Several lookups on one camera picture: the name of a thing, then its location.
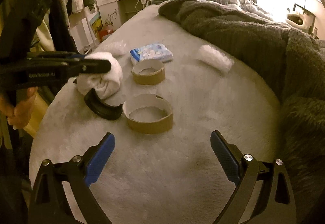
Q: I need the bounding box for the black curved plastic piece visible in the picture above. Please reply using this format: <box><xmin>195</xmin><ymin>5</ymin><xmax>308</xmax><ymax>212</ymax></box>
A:
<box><xmin>84</xmin><ymin>88</ymin><xmax>124</xmax><ymax>121</ymax></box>

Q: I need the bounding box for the person's left hand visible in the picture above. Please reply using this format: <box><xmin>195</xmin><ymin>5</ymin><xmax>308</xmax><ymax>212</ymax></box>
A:
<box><xmin>0</xmin><ymin>86</ymin><xmax>38</xmax><ymax>130</ymax></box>

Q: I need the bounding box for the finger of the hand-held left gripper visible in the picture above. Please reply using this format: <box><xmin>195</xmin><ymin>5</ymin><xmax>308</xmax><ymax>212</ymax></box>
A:
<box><xmin>28</xmin><ymin>51</ymin><xmax>88</xmax><ymax>62</ymax></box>
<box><xmin>62</xmin><ymin>58</ymin><xmax>112</xmax><ymax>80</ymax></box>

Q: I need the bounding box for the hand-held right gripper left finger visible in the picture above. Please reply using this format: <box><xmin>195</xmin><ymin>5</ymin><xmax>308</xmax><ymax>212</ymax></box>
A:
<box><xmin>28</xmin><ymin>132</ymin><xmax>116</xmax><ymax>224</ymax></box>

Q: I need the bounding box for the dark fuzzy blanket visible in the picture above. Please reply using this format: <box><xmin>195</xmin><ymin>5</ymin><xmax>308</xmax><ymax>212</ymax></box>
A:
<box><xmin>158</xmin><ymin>0</ymin><xmax>325</xmax><ymax>189</ymax></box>

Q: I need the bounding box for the colourful picture board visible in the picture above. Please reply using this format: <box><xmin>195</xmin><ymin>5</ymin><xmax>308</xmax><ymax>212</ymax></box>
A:
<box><xmin>90</xmin><ymin>14</ymin><xmax>104</xmax><ymax>42</ymax></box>

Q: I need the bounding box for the small cardboard tape roll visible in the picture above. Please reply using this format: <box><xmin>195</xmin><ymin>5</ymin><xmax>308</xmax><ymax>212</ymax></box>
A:
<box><xmin>131</xmin><ymin>60</ymin><xmax>165</xmax><ymax>85</ymax></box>

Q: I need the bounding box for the black metal frame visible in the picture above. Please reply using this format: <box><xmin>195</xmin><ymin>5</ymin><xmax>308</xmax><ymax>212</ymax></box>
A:
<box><xmin>293</xmin><ymin>4</ymin><xmax>317</xmax><ymax>32</ymax></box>

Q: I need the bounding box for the clear bubble wrap piece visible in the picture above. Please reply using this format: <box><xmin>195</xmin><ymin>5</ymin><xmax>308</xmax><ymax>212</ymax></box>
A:
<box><xmin>103</xmin><ymin>40</ymin><xmax>127</xmax><ymax>56</ymax></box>

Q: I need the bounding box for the grey plush bed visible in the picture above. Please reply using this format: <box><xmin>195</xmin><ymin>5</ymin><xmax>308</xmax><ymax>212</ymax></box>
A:
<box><xmin>29</xmin><ymin>2</ymin><xmax>287</xmax><ymax>224</ymax></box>

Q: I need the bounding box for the large cardboard tape roll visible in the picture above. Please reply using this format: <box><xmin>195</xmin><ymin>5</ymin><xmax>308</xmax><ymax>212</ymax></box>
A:
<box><xmin>122</xmin><ymin>94</ymin><xmax>174</xmax><ymax>135</ymax></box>

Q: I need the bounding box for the red bag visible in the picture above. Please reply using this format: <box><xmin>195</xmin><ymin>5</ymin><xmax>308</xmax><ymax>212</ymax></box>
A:
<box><xmin>99</xmin><ymin>29</ymin><xmax>113</xmax><ymax>42</ymax></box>

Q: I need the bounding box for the black hanging garment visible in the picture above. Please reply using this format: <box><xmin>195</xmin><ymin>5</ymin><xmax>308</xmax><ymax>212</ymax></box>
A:
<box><xmin>48</xmin><ymin>0</ymin><xmax>78</xmax><ymax>53</ymax></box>

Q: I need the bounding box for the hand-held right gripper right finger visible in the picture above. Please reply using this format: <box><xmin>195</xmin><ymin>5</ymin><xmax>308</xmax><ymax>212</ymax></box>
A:
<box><xmin>210</xmin><ymin>130</ymin><xmax>297</xmax><ymax>224</ymax></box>

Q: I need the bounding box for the white rounded object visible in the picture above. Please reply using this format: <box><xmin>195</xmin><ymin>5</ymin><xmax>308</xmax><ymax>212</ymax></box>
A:
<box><xmin>286</xmin><ymin>12</ymin><xmax>305</xmax><ymax>28</ymax></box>

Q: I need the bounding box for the white bubble wrap roll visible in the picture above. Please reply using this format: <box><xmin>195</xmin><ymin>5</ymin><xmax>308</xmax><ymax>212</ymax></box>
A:
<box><xmin>198</xmin><ymin>44</ymin><xmax>234</xmax><ymax>73</ymax></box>

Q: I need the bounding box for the white cloth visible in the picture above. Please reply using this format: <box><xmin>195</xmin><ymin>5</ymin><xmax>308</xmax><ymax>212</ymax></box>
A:
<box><xmin>76</xmin><ymin>51</ymin><xmax>124</xmax><ymax>100</ymax></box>

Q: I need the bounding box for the blue tissue pack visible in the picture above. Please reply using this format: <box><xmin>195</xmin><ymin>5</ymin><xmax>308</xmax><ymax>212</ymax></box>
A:
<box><xmin>129</xmin><ymin>42</ymin><xmax>174</xmax><ymax>66</ymax></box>

